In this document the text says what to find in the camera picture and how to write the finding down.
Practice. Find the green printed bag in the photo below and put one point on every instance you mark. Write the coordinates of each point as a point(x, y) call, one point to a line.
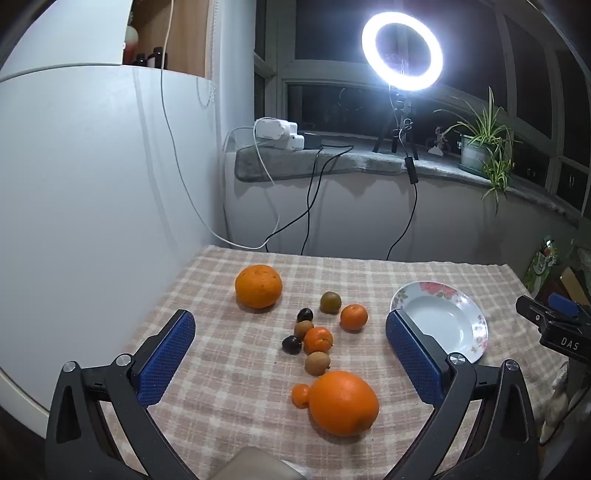
point(540, 267)

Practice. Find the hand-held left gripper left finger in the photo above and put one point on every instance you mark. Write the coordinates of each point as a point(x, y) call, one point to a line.
point(166, 357)

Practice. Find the black tripod stand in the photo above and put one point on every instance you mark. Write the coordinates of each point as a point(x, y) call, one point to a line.
point(397, 134)

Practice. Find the speckled large orange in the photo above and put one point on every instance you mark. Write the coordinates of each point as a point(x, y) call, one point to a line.
point(258, 286)

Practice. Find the white crumpled cloth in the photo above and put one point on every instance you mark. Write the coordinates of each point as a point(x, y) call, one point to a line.
point(556, 399)

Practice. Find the white floral plate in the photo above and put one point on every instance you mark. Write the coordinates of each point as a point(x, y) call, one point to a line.
point(443, 323)

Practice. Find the dark round fruit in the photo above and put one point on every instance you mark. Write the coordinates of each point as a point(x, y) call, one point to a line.
point(292, 345)
point(304, 314)

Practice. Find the window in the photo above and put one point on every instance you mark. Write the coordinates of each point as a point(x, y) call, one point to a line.
point(323, 27)

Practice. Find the cardboard box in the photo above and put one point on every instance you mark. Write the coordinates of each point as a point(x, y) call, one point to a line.
point(576, 284)

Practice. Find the white power strip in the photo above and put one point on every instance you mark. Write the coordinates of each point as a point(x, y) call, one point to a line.
point(274, 131)

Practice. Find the pink checked tablecloth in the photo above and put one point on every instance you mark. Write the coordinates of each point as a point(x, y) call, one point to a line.
point(221, 295)

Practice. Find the green-brown round fruit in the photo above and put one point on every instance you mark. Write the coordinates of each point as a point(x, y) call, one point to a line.
point(330, 302)

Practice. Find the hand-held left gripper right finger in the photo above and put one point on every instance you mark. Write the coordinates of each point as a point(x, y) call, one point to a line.
point(413, 357)

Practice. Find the smooth large orange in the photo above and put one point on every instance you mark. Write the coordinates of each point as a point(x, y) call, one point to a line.
point(344, 404)

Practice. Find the brown bottle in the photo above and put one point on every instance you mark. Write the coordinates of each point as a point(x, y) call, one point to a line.
point(159, 57)
point(140, 61)

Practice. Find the small mandarin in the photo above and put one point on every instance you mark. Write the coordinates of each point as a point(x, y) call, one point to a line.
point(354, 317)
point(317, 340)

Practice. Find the white refrigerator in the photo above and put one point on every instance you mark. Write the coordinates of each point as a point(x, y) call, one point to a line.
point(92, 184)

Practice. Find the potted spider plant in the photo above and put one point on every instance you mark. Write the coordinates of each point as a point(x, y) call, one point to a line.
point(475, 152)

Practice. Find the tan longan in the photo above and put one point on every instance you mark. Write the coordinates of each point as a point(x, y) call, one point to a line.
point(303, 329)
point(317, 363)

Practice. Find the tiny mandarin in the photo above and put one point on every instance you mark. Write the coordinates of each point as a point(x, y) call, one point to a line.
point(300, 396)

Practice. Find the black power adapter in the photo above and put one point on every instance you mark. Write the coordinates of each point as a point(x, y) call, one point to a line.
point(311, 141)

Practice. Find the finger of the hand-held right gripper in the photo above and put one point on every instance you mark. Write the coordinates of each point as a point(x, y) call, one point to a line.
point(562, 303)
point(531, 309)

